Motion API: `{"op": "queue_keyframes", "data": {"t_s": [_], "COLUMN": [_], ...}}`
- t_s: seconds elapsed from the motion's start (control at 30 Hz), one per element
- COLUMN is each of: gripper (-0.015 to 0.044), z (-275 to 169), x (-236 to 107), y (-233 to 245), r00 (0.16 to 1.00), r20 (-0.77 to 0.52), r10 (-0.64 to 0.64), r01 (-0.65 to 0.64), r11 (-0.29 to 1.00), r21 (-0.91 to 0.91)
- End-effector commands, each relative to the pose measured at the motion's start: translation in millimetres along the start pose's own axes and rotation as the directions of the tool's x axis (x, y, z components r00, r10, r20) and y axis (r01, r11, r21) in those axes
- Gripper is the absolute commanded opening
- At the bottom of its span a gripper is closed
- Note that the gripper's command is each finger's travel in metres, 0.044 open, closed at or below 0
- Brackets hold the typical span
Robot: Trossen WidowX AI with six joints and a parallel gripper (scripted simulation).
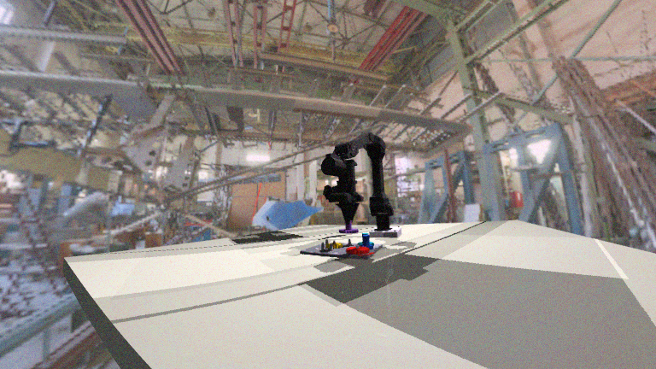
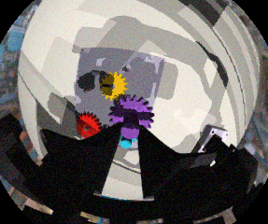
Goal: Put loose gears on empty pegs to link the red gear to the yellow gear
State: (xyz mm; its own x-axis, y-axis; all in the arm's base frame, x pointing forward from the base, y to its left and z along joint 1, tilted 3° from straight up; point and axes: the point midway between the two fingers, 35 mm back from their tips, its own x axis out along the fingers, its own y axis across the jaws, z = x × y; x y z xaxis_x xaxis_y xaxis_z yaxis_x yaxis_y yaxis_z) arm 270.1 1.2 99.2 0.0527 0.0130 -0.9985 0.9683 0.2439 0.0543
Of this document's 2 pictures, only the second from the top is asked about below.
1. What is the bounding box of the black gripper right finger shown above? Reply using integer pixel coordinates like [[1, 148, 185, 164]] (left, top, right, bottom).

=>
[[137, 124, 217, 201]]

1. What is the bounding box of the purple gear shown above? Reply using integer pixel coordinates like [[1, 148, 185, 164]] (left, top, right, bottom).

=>
[[109, 94, 155, 139]]

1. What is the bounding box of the yellow gear with black stripe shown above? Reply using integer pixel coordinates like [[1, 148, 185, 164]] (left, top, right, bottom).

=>
[[100, 71, 129, 101]]

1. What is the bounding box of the red gear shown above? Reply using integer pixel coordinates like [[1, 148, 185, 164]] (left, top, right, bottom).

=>
[[77, 112, 103, 137]]

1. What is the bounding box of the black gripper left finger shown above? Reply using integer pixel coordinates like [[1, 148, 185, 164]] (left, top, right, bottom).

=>
[[40, 122, 122, 195]]

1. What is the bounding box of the teal gear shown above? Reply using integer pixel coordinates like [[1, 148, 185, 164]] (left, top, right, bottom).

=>
[[120, 134, 138, 148]]

